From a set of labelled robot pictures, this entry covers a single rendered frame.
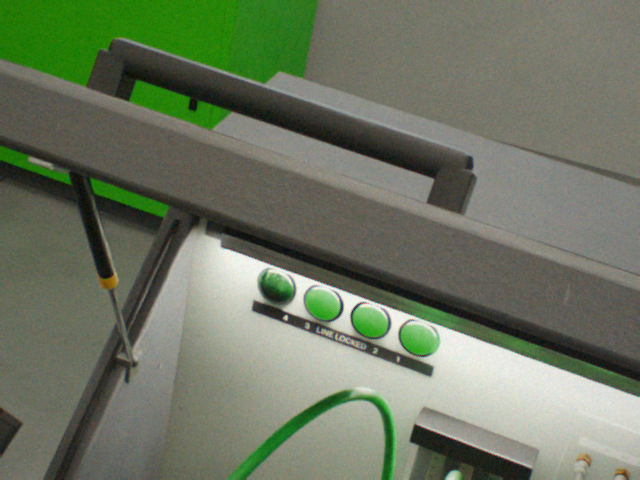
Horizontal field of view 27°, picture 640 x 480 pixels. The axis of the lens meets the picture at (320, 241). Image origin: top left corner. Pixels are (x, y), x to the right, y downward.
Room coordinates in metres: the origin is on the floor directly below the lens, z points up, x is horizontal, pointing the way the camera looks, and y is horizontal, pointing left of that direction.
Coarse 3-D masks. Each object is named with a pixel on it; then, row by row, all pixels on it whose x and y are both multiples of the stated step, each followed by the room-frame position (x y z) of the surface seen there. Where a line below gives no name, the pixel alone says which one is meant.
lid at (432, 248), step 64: (0, 64) 0.53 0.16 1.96; (128, 64) 0.56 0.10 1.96; (192, 64) 0.55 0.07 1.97; (0, 128) 0.51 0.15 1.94; (64, 128) 0.51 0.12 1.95; (128, 128) 0.51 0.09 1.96; (192, 128) 0.51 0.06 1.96; (320, 128) 0.53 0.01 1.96; (384, 128) 0.53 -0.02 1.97; (192, 192) 0.49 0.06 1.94; (256, 192) 0.49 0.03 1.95; (320, 192) 0.48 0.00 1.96; (384, 192) 0.49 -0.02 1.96; (448, 192) 0.51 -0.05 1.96; (320, 256) 0.47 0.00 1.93; (384, 256) 0.47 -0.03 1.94; (448, 256) 0.47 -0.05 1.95; (512, 256) 0.46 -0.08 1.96; (576, 256) 0.47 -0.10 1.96; (512, 320) 0.45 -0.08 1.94; (576, 320) 0.45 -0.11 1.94
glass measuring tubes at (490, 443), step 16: (432, 416) 1.24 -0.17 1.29; (448, 416) 1.24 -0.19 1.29; (416, 432) 1.21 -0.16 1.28; (432, 432) 1.21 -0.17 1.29; (448, 432) 1.21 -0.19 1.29; (464, 432) 1.22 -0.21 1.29; (480, 432) 1.22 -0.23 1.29; (416, 448) 1.24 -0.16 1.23; (432, 448) 1.21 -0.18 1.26; (448, 448) 1.20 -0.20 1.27; (464, 448) 1.20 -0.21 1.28; (480, 448) 1.20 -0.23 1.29; (496, 448) 1.20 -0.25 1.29; (512, 448) 1.21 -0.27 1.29; (528, 448) 1.21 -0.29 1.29; (416, 464) 1.22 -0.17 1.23; (432, 464) 1.23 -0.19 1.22; (448, 464) 1.21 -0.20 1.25; (464, 464) 1.23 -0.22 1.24; (480, 464) 1.19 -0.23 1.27; (496, 464) 1.19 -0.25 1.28; (512, 464) 1.18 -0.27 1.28; (528, 464) 1.18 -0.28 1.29
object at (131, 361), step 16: (80, 176) 1.05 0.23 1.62; (80, 192) 1.06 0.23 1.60; (80, 208) 1.07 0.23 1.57; (96, 208) 1.08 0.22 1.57; (96, 224) 1.08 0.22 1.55; (96, 240) 1.09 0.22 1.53; (96, 256) 1.10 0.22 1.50; (112, 272) 1.12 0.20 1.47; (112, 288) 1.13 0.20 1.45; (112, 304) 1.14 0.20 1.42; (128, 336) 1.17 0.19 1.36; (128, 352) 1.18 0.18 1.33; (128, 368) 1.18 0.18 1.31
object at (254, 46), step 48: (0, 0) 3.72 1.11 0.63; (48, 0) 3.68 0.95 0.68; (96, 0) 3.64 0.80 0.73; (144, 0) 3.60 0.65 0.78; (192, 0) 3.57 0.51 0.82; (240, 0) 3.56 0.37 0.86; (288, 0) 3.99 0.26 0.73; (0, 48) 3.71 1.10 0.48; (48, 48) 3.67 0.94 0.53; (96, 48) 3.64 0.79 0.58; (192, 48) 3.56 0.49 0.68; (240, 48) 3.62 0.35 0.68; (288, 48) 4.07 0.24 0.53; (144, 96) 3.59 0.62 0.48; (96, 192) 3.63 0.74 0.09
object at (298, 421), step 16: (320, 400) 1.04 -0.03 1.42; (336, 400) 1.05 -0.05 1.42; (352, 400) 1.07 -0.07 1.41; (368, 400) 1.10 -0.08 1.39; (384, 400) 1.12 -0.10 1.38; (304, 416) 1.02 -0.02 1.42; (384, 416) 1.13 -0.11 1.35; (288, 432) 1.00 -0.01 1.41; (384, 432) 1.15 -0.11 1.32; (256, 448) 0.98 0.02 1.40; (272, 448) 0.98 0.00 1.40; (384, 448) 1.16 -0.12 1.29; (240, 464) 0.96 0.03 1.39; (256, 464) 0.96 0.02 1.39; (384, 464) 1.17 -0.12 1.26
